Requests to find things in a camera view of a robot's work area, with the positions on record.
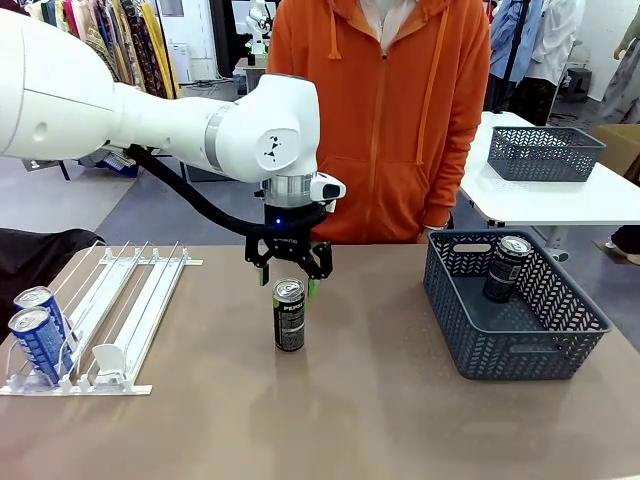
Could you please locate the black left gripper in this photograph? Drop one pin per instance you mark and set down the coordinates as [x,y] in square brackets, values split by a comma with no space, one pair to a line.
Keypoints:
[287,235]

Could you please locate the black Pepsi can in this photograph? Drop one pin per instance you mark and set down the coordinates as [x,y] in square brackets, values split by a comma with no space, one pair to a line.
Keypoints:
[505,270]
[289,320]

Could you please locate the dark grey plastic basket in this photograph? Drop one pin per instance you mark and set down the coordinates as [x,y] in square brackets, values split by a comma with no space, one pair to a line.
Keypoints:
[540,155]
[510,350]

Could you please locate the blue Pepsi can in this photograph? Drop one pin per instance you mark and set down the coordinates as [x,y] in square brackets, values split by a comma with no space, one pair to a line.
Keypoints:
[37,345]
[35,296]

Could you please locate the person's left forearm orange sleeve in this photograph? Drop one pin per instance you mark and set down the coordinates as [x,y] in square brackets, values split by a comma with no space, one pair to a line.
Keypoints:
[450,175]

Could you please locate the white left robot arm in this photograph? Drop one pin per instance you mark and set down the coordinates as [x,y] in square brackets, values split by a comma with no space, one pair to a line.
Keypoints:
[150,120]

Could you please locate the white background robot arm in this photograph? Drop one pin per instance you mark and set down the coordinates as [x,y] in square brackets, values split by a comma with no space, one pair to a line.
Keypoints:
[257,20]

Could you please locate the person in orange hoodie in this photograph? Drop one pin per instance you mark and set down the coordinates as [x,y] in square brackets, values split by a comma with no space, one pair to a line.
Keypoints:
[380,125]

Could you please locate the blue plastic crate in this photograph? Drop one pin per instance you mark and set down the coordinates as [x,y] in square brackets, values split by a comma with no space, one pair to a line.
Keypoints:
[120,167]

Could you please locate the black fabric cover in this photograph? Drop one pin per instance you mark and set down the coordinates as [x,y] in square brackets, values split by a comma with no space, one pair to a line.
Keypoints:
[30,260]

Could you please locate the white side table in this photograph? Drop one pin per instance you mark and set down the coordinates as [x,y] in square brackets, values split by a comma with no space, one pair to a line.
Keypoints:
[550,200]

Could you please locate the hanging patterned garments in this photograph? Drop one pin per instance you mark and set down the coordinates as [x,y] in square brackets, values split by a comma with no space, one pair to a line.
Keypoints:
[125,40]

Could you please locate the hanging blue shirt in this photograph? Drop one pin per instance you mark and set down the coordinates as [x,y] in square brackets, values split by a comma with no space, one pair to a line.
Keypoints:
[510,35]

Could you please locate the grey stool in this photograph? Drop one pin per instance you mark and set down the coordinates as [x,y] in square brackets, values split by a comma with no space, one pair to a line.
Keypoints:
[577,82]

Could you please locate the black shoe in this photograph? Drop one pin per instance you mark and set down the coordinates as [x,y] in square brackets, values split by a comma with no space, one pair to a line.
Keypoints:
[627,245]

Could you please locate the hanging white shirt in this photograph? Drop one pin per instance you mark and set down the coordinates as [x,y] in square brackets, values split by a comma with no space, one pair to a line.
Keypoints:
[557,35]

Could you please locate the brown cardboard box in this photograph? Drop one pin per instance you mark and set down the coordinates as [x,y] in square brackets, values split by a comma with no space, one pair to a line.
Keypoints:
[622,150]

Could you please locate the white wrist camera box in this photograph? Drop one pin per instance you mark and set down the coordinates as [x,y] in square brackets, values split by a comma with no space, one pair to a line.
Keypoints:
[327,190]

